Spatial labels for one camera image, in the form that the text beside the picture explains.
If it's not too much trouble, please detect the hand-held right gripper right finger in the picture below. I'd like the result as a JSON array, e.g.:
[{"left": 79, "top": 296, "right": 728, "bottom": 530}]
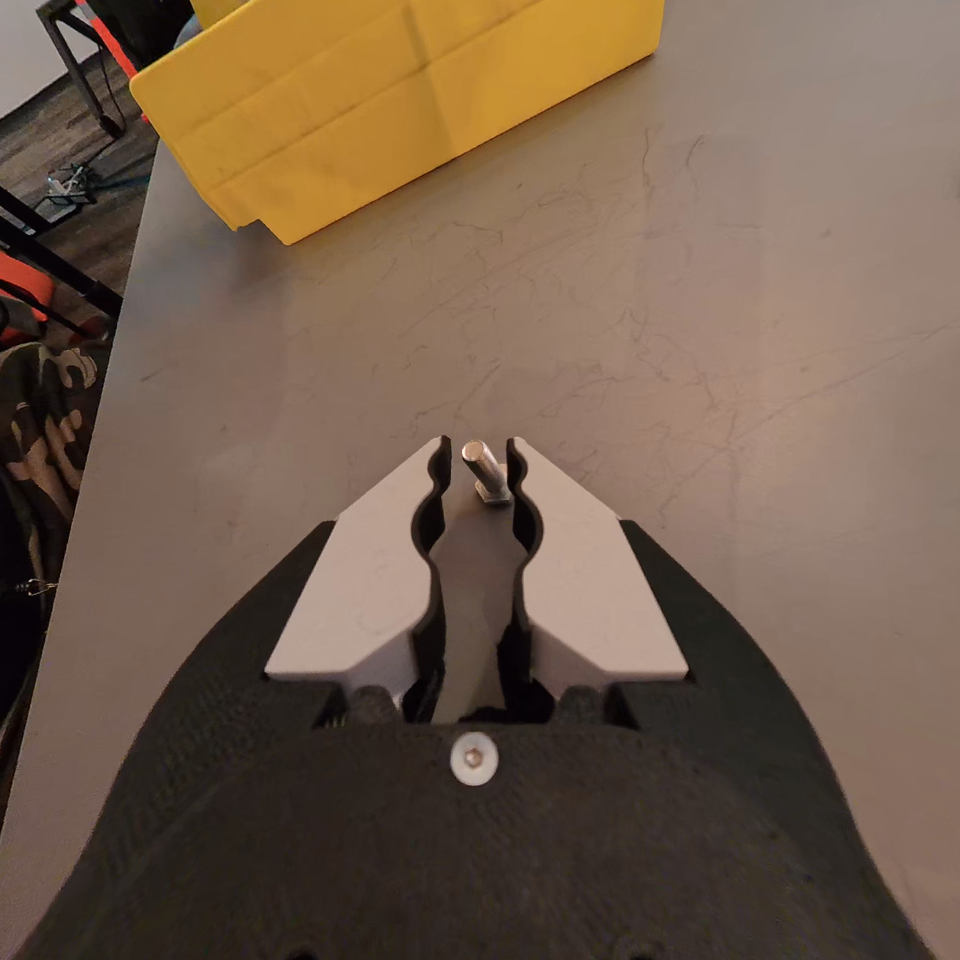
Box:
[{"left": 498, "top": 436, "right": 690, "bottom": 721}]

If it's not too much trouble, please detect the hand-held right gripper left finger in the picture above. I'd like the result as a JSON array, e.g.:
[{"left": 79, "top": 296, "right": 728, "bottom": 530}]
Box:
[{"left": 264, "top": 435, "right": 453, "bottom": 723}]

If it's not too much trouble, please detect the silver bolt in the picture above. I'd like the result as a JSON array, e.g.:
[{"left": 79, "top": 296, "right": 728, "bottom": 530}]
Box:
[{"left": 461, "top": 440, "right": 513, "bottom": 509}]

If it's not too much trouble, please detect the yellow plastic bin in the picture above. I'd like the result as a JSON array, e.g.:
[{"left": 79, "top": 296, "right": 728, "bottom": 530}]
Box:
[{"left": 129, "top": 0, "right": 666, "bottom": 247}]

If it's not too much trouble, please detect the black table leg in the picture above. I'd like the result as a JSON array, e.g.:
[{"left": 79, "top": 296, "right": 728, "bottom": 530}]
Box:
[{"left": 0, "top": 186, "right": 125, "bottom": 340}]

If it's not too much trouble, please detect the red plastic piece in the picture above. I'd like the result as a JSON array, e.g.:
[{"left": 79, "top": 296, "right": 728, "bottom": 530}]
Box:
[{"left": 0, "top": 251, "right": 57, "bottom": 324}]

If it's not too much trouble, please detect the orange striped traffic cone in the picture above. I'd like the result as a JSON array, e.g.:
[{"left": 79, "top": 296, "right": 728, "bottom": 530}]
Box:
[{"left": 75, "top": 0, "right": 144, "bottom": 121}]

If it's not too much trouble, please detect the black metal rack frame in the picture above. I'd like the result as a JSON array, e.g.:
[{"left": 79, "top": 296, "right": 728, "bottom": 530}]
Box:
[{"left": 36, "top": 0, "right": 129, "bottom": 138}]

